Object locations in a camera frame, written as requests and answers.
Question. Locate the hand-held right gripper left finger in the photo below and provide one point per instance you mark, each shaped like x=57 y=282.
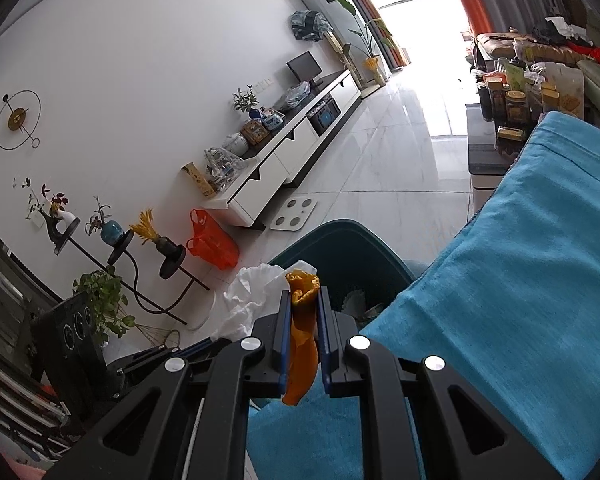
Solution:
x=285 y=350

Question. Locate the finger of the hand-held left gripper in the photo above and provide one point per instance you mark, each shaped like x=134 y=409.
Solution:
x=160 y=352
x=140 y=371

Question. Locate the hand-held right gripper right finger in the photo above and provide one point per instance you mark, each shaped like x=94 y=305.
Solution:
x=324 y=350

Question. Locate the large orange peel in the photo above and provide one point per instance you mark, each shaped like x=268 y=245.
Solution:
x=304 y=340

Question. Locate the white tissue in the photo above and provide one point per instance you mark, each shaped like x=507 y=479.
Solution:
x=255 y=295

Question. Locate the teal plastic bin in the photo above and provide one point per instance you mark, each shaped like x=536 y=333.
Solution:
x=345 y=250

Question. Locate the person's left forearm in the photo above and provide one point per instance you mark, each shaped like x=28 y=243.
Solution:
x=27 y=471

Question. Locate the green potted plant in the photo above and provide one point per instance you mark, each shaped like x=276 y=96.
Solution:
x=102 y=305

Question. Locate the white fluted paper liner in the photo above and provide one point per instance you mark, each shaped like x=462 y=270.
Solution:
x=354 y=302

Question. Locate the black curved plant stand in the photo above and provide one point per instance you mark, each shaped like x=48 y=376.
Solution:
x=130 y=280

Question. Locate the dark vase with yellow wheat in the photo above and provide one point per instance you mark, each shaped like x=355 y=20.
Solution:
x=152 y=237

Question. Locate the round blue vase with plant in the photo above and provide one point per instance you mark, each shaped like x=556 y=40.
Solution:
x=111 y=230

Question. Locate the orange plastic bag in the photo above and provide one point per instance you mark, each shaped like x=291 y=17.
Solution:
x=212 y=240

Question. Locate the white vase with red leaves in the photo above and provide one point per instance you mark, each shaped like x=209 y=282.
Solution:
x=55 y=210

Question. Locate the white bathroom scale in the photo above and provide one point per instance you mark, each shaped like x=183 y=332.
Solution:
x=295 y=215

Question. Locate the yellow box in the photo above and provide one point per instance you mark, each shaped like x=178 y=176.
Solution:
x=200 y=180

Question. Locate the wrapped ship model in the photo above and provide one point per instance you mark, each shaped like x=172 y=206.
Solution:
x=225 y=170

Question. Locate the blue floral blanket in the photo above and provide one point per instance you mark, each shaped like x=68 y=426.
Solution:
x=505 y=285

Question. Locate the white TV cabinet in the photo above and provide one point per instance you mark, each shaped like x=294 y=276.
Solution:
x=290 y=150

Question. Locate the white ceramic jar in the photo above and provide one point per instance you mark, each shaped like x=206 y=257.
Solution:
x=236 y=145

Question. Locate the blue and white jar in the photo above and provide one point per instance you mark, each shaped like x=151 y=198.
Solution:
x=272 y=120

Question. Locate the small plant in blue vase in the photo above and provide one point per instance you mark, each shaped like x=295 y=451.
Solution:
x=245 y=102

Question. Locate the clear plastic bag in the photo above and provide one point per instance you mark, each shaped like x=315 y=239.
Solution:
x=297 y=95

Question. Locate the black monitor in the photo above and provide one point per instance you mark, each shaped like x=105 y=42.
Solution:
x=304 y=67

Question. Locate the coffee table with jars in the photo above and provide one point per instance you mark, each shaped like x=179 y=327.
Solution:
x=500 y=125

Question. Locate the tall leafy potted plant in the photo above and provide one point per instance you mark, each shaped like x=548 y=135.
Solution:
x=370 y=45

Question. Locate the covered standing fan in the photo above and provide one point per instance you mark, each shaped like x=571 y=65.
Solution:
x=307 y=25

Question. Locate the white standing air conditioner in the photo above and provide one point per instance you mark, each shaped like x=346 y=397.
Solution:
x=325 y=5

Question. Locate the brown paper bag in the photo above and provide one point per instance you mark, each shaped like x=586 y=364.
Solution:
x=562 y=92

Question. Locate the pile of clothes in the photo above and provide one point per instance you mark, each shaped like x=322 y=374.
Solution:
x=570 y=35

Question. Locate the round wall clock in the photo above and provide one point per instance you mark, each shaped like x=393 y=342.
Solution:
x=17 y=119

